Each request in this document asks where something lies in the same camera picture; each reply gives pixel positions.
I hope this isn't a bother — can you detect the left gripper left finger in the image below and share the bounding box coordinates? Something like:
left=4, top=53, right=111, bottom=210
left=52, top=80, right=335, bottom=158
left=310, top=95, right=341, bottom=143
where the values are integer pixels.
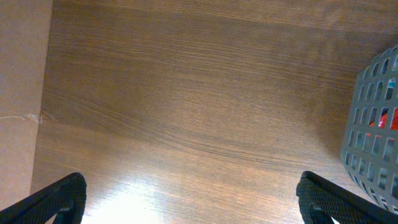
left=1, top=172, right=87, bottom=224

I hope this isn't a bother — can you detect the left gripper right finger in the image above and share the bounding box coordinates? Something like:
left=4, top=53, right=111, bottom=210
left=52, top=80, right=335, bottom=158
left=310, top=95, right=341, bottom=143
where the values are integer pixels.
left=296, top=171, right=397, bottom=224

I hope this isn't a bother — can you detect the orange pasta package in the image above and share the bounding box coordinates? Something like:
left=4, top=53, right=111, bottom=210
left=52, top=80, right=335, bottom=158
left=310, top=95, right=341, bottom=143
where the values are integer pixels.
left=368, top=108, right=397, bottom=131

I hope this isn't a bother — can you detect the blue cardboard box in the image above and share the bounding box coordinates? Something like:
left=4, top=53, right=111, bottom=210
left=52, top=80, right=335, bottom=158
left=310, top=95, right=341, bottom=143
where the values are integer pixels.
left=386, top=56, right=397, bottom=100

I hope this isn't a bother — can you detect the grey plastic basket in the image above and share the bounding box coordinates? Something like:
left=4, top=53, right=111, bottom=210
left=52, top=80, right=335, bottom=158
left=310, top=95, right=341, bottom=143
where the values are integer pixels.
left=340, top=46, right=397, bottom=213

